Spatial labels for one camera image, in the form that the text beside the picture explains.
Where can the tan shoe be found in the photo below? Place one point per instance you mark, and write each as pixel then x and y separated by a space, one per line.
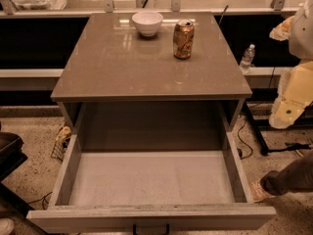
pixel 258 193

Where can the yellow foam-covered gripper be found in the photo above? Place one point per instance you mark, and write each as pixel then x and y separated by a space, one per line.
pixel 302 36

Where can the white shoe tip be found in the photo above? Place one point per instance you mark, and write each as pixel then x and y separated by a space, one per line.
pixel 6 226

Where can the grey top drawer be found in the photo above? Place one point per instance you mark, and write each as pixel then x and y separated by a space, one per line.
pixel 151 166

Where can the person's leg brown trousers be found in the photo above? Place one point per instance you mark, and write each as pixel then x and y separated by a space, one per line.
pixel 297 177

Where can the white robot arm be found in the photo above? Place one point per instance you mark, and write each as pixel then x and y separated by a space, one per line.
pixel 298 31

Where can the wire basket with items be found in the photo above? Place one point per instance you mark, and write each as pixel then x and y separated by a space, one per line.
pixel 61 143

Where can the black table leg right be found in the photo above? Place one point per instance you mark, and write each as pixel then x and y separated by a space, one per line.
pixel 265 150

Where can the gold soda can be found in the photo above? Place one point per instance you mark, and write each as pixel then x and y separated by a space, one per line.
pixel 183 37

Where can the clear plastic water bottle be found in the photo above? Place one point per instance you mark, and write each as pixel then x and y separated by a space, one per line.
pixel 247 58

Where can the white ceramic bowl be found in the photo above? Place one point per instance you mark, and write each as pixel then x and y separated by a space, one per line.
pixel 147 22

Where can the black chair base left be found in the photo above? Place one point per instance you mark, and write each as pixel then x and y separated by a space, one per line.
pixel 11 157

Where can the grey drawer cabinet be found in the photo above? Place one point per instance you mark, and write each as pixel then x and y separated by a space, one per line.
pixel 112 62

